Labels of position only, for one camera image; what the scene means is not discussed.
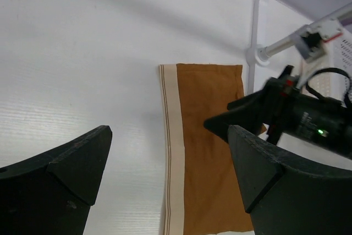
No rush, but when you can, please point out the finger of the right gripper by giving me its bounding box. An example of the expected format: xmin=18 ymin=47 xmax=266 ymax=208
xmin=227 ymin=89 xmax=267 ymax=111
xmin=203 ymin=107 xmax=271 ymax=143

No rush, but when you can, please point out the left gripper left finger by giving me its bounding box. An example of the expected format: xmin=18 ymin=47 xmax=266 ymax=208
xmin=1 ymin=125 xmax=112 ymax=234

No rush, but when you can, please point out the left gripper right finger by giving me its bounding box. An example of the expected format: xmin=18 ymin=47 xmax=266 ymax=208
xmin=228 ymin=125 xmax=351 ymax=234

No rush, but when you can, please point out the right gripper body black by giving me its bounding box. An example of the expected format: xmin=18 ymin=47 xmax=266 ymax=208
xmin=264 ymin=67 xmax=351 ymax=158

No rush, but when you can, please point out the brown underwear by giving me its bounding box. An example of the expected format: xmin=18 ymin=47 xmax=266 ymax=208
xmin=159 ymin=64 xmax=254 ymax=234

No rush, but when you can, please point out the white clothes rack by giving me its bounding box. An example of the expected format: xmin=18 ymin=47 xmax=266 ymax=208
xmin=244 ymin=0 xmax=351 ymax=95

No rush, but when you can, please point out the white plastic basket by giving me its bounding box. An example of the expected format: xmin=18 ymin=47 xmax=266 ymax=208
xmin=300 ymin=30 xmax=351 ymax=101

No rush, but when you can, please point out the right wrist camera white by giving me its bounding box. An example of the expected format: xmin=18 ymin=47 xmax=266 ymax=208
xmin=290 ymin=17 xmax=343 ymax=63

